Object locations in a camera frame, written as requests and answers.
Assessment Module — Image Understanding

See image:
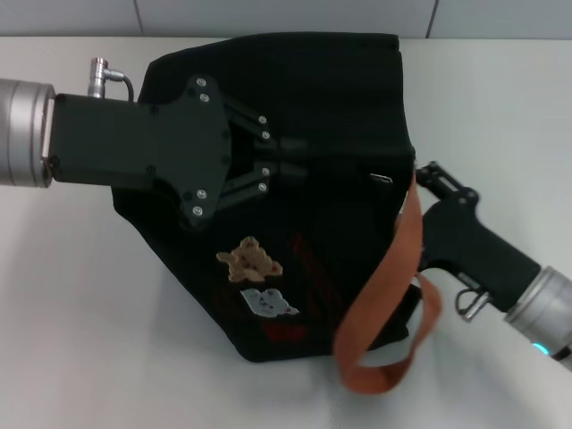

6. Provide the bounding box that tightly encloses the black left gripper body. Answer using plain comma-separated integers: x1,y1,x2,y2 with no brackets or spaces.
42,74,234,231

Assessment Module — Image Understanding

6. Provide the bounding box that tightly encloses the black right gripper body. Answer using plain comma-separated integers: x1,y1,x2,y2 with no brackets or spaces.
417,190,544,310

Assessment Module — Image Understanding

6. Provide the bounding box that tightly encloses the black bag with orange handles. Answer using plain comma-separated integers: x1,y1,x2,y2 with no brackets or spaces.
110,31,443,395

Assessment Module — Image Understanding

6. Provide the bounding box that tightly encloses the right wrist silver connector cable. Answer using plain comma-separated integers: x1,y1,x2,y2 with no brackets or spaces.
454,284,492,324

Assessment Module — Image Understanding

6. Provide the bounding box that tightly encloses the wrist silver connector cable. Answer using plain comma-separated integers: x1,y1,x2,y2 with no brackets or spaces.
454,284,492,324
88,56,137,106

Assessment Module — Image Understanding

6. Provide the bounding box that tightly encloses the left wrist silver connector cable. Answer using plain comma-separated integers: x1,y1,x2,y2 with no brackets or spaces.
88,56,137,106

